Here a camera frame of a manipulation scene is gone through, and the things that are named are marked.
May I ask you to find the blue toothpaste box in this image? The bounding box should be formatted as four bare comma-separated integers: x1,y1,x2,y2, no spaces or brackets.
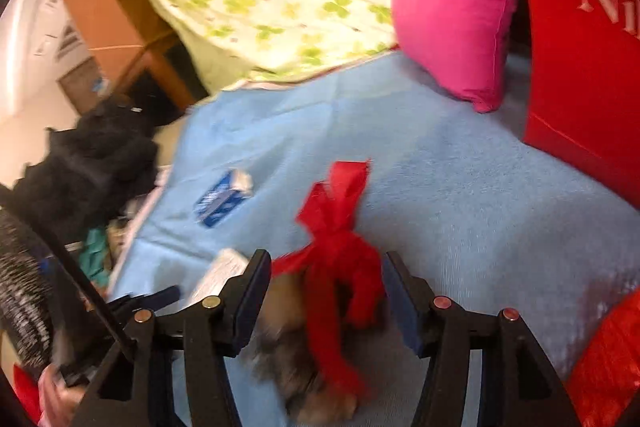
194,168,253,228

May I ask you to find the white small box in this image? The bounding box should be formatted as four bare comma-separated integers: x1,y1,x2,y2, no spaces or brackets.
186,248,248,306

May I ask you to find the light blue blanket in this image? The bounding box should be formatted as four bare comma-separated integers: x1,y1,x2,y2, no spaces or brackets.
106,51,640,427

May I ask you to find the colourful clothes pile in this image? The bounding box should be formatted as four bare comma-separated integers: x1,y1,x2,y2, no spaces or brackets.
77,217,129,291

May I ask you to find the black garment pile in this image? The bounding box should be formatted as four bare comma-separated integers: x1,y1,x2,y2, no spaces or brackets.
13,98,158,244

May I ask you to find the red paper shopping bag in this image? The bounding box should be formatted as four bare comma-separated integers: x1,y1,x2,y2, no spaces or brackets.
524,0,639,206

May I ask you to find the brown wooden pillar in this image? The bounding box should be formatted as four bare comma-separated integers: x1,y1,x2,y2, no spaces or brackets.
63,0,195,109

